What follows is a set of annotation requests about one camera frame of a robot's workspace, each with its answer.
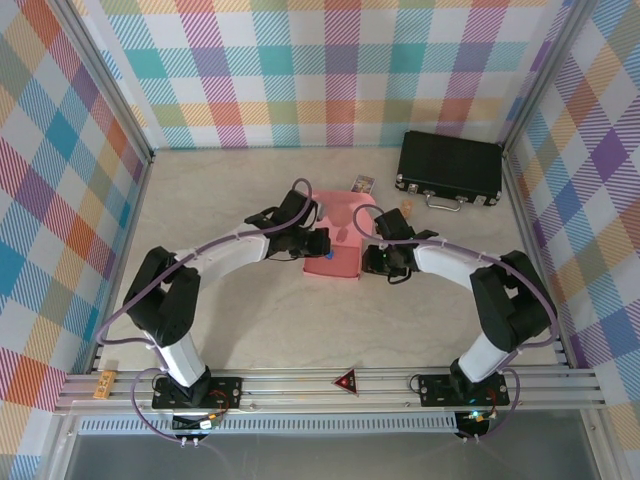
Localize pink paper box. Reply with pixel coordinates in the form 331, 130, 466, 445
302, 188, 377, 281

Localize black electronics box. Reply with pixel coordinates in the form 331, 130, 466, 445
455, 410, 494, 440
172, 413, 221, 435

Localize black carrying case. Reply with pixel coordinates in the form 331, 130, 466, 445
393, 130, 504, 214

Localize red triangle indicator light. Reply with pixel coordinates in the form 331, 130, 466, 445
333, 368, 359, 399

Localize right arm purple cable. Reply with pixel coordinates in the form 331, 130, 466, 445
352, 202, 560, 444

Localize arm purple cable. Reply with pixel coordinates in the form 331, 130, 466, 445
97, 178, 321, 444
352, 202, 560, 444

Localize aluminium side rail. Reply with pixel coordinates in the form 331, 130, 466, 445
87, 154, 156, 375
502, 147, 574, 371

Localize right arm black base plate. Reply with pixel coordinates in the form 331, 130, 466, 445
417, 372, 511, 409

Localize aluminium frame rail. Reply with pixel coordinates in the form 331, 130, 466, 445
53, 367, 609, 416

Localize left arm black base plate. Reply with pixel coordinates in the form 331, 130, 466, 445
151, 374, 244, 411

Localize grey slotted cable duct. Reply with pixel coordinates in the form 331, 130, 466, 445
77, 412, 461, 435

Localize aluminium frame post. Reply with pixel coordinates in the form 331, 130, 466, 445
498, 0, 600, 154
55, 0, 155, 169

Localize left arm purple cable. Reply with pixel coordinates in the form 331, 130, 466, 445
97, 178, 321, 444

